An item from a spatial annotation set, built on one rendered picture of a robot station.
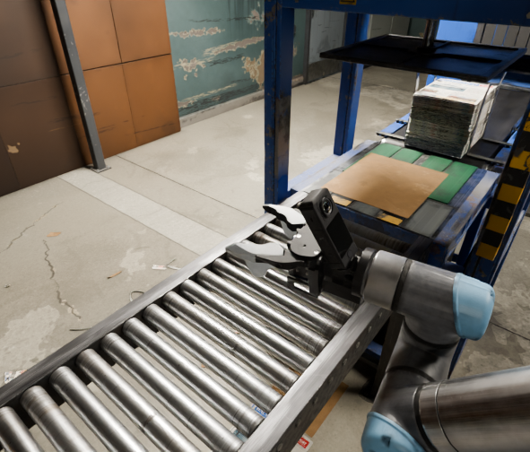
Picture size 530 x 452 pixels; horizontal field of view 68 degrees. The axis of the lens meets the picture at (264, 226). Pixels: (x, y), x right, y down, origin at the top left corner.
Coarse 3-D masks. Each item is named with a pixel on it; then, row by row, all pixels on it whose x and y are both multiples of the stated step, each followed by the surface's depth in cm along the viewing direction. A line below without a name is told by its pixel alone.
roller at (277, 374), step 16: (176, 304) 109; (192, 304) 109; (192, 320) 105; (208, 320) 103; (208, 336) 102; (224, 336) 99; (240, 336) 100; (240, 352) 96; (256, 352) 95; (256, 368) 93; (272, 368) 91; (288, 384) 88
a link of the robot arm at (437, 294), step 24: (408, 264) 52; (408, 288) 50; (432, 288) 49; (456, 288) 48; (480, 288) 48; (408, 312) 51; (432, 312) 49; (456, 312) 47; (480, 312) 47; (432, 336) 51; (456, 336) 51; (480, 336) 48
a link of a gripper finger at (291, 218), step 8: (264, 208) 67; (272, 208) 65; (280, 208) 64; (288, 208) 64; (280, 216) 64; (288, 216) 63; (296, 216) 63; (288, 224) 62; (296, 224) 61; (288, 232) 67; (296, 232) 64
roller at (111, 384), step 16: (96, 352) 96; (80, 368) 94; (96, 368) 91; (112, 368) 93; (96, 384) 90; (112, 384) 88; (128, 384) 89; (112, 400) 87; (128, 400) 85; (144, 400) 85; (128, 416) 84; (144, 416) 82; (160, 416) 82; (144, 432) 81; (160, 432) 79; (176, 432) 79; (160, 448) 78; (176, 448) 76; (192, 448) 76
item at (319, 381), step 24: (432, 240) 133; (360, 312) 106; (384, 312) 112; (336, 336) 99; (360, 336) 100; (336, 360) 93; (312, 384) 88; (336, 384) 98; (288, 408) 83; (312, 408) 89; (264, 432) 79; (288, 432) 81
